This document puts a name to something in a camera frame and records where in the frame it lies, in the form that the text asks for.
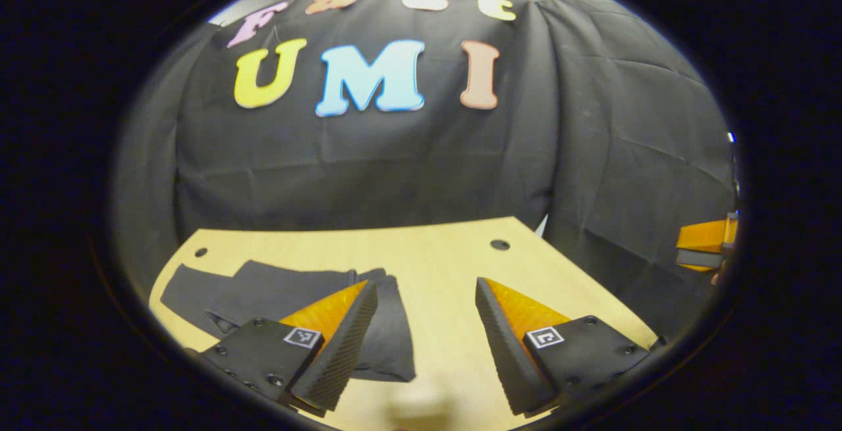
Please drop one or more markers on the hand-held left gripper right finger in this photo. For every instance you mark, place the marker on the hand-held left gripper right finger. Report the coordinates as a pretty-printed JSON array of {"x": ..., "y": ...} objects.
[{"x": 506, "y": 358}]

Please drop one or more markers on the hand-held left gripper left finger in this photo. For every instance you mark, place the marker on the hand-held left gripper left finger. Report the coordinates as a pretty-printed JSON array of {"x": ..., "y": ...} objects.
[{"x": 342, "y": 352}]

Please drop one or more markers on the black backdrop cloth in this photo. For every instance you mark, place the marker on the black backdrop cloth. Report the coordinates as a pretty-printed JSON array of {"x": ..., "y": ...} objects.
[{"x": 395, "y": 168}]

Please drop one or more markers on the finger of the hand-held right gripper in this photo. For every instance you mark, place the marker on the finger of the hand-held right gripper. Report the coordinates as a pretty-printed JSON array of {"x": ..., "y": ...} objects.
[{"x": 704, "y": 240}]

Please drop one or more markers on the black jeans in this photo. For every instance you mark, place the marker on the black jeans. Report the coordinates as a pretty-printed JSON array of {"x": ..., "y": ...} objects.
[{"x": 283, "y": 289}]

